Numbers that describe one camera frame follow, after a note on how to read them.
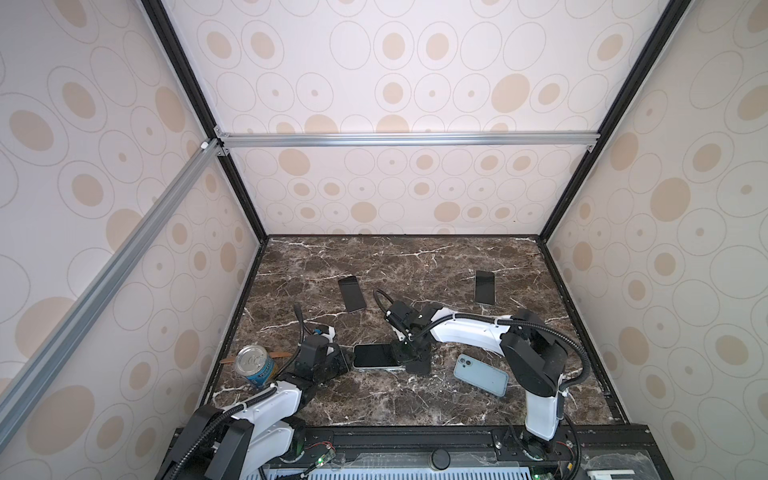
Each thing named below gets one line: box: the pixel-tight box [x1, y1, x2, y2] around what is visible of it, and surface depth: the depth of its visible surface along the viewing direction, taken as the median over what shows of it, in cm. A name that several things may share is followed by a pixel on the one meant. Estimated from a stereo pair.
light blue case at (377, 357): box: [352, 343, 407, 371], surface depth 88 cm
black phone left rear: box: [338, 276, 367, 312], surface depth 106 cm
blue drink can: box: [235, 344, 277, 386], surface depth 79 cm
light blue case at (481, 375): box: [453, 354, 509, 397], surface depth 88 cm
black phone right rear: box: [475, 270, 495, 305], surface depth 106 cm
